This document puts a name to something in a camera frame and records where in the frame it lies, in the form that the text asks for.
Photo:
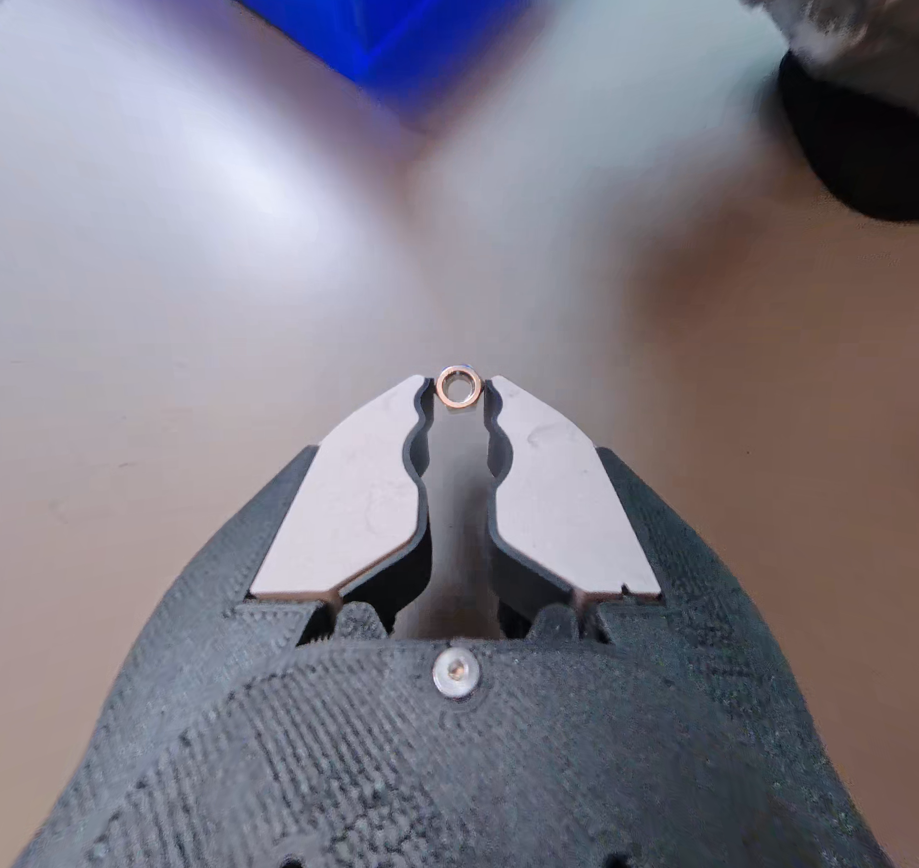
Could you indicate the steel hex nut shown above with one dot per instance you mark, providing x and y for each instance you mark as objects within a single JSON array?
[{"x": 441, "y": 388}]

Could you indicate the blue plastic bin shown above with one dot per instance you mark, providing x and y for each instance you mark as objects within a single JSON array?
[{"x": 402, "y": 21}]

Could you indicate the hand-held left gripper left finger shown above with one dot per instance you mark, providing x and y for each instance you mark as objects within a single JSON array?
[{"x": 344, "y": 509}]

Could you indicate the person's right forearm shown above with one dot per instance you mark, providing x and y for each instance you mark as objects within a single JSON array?
[{"x": 861, "y": 42}]

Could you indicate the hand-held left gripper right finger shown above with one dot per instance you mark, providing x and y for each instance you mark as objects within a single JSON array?
[{"x": 567, "y": 509}]

